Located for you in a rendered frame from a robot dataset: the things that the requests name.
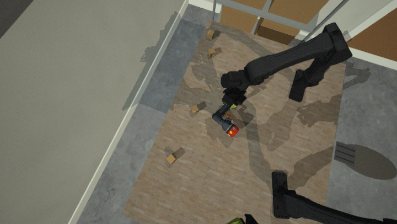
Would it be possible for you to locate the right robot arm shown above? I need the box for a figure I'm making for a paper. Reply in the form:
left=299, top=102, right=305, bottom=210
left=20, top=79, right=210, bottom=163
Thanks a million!
left=221, top=22, right=352, bottom=106

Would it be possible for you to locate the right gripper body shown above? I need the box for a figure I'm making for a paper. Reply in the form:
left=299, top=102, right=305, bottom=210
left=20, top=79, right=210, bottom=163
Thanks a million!
left=223, top=88, right=246, bottom=106

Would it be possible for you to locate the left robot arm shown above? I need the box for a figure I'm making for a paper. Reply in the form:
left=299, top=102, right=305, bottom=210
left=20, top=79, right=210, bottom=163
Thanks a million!
left=272, top=172, right=397, bottom=224

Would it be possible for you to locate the small tan block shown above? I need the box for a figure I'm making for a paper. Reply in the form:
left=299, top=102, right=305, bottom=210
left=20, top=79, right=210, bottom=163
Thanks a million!
left=166, top=154, right=176, bottom=164
left=191, top=105, right=199, bottom=114
left=207, top=30, right=214, bottom=40
left=208, top=48, right=216, bottom=57

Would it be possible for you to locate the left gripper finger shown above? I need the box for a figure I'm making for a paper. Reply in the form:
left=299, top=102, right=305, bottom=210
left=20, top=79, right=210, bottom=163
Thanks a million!
left=227, top=218, right=243, bottom=224

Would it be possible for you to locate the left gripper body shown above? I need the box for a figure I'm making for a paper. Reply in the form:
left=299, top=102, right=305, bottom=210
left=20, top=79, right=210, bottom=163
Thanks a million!
left=240, top=214, right=258, bottom=224

